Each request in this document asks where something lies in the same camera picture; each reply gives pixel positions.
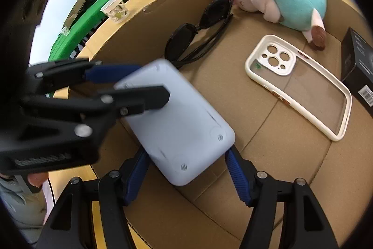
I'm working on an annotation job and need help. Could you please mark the brown cardboard box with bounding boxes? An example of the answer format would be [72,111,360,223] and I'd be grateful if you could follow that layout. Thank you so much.
[54,0,373,249]

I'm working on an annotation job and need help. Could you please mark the white power bank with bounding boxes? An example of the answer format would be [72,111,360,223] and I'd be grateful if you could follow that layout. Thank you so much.
[114,59,236,187]

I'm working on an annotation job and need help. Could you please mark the printed paper cup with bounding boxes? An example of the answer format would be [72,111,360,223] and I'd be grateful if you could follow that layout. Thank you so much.
[100,0,130,23]

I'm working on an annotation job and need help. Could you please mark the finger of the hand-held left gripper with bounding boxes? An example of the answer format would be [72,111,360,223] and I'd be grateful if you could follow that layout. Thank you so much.
[28,58,141,87]
[17,86,171,151]

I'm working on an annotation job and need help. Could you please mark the black sunglasses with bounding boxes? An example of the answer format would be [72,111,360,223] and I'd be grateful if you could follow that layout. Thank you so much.
[164,0,234,69]

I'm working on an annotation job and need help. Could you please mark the cream clear phone case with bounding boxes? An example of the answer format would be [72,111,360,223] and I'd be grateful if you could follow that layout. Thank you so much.
[245,35,353,141]

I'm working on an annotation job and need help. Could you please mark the black charger box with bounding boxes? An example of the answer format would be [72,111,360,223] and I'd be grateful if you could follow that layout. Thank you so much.
[340,27,373,115]

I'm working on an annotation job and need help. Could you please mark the brown paper box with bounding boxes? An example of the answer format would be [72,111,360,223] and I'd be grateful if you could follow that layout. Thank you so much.
[65,0,86,28]

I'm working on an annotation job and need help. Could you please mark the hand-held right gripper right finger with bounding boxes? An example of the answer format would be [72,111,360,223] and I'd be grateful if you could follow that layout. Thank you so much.
[224,147,340,249]

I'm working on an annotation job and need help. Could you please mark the person's left hand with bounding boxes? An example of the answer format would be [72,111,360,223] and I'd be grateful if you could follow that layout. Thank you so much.
[26,172,48,188]

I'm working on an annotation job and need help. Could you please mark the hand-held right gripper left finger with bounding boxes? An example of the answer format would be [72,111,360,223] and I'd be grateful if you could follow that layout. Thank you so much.
[35,150,150,249]

